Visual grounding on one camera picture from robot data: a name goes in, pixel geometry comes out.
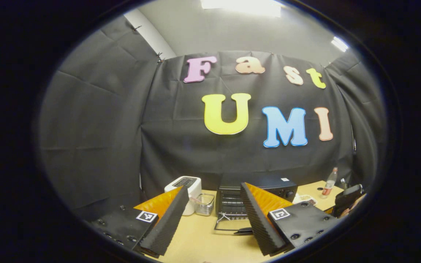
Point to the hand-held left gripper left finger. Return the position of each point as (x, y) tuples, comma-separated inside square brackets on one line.
[(166, 226)]

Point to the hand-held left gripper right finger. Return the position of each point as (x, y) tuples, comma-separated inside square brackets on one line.
[(260, 226)]

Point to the black electric oven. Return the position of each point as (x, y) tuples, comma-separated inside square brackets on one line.
[(272, 186)]

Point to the clear bottle with red label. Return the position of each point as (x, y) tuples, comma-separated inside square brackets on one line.
[(329, 184)]

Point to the white divided dish of beans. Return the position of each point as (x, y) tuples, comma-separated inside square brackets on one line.
[(305, 199)]

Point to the white toaster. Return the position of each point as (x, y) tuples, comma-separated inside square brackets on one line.
[(186, 182)]

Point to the black backdrop cloth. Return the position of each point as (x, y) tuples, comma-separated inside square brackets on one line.
[(97, 138)]

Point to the small ceiling light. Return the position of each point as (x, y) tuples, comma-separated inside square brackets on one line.
[(339, 44)]

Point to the large ceiling light panel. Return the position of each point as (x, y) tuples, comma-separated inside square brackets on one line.
[(241, 6)]

